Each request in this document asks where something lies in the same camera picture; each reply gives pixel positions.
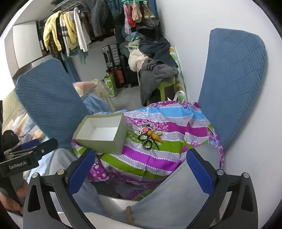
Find row of hanging clothes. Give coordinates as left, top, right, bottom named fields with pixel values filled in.
left=37, top=0, right=117, bottom=65

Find white cabinet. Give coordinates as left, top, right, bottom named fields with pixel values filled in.
left=4, top=20, right=55, bottom=77

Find beige quilted headboard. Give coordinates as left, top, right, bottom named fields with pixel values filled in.
left=0, top=89, right=29, bottom=132

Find clip hanger with socks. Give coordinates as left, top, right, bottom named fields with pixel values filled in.
left=122, top=0, right=157, bottom=28

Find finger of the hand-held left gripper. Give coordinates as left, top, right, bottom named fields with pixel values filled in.
left=31, top=138, right=59, bottom=157
left=9, top=139, right=41, bottom=154

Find person's left hand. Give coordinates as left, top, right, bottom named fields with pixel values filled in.
left=0, top=181, right=29, bottom=213

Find green plastic stool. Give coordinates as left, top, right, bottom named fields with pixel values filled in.
left=157, top=77, right=177, bottom=102

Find left blue quilted cushion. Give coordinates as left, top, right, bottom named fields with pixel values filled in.
left=14, top=58, right=92, bottom=152

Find colourful striped floral blanket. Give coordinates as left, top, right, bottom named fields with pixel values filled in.
left=70, top=100, right=225, bottom=201

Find green shopping bag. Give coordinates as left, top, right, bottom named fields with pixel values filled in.
left=104, top=74, right=118, bottom=98

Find pastel patterned bedsheet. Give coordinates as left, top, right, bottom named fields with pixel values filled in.
left=2, top=110, right=48, bottom=144

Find orange carrot charm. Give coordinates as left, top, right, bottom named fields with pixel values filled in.
left=147, top=130, right=163, bottom=143

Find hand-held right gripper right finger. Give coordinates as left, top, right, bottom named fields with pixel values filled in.
left=186, top=148, right=259, bottom=229

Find person's left grey trouser leg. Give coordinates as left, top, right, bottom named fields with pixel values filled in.
left=47, top=147, right=130, bottom=218

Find black cord glass bead bracelet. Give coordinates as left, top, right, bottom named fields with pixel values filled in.
left=138, top=134, right=160, bottom=151

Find beige floral quilt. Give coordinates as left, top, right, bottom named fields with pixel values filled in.
left=91, top=79, right=116, bottom=112

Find green cardboard box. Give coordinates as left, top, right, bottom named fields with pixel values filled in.
left=72, top=112, right=128, bottom=154

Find floral folding mat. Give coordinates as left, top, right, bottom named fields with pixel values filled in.
left=168, top=47, right=188, bottom=102

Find pile of clothes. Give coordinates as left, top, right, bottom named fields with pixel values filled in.
left=119, top=20, right=179, bottom=73

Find pink pillow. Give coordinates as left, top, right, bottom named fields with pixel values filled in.
left=73, top=80, right=99, bottom=97

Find light blue sheet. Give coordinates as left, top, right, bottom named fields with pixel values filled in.
left=82, top=92, right=130, bottom=116

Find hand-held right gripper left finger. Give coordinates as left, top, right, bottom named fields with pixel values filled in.
left=23, top=148, right=97, bottom=229

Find white bag handle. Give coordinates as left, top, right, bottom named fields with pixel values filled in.
left=173, top=90, right=186, bottom=102

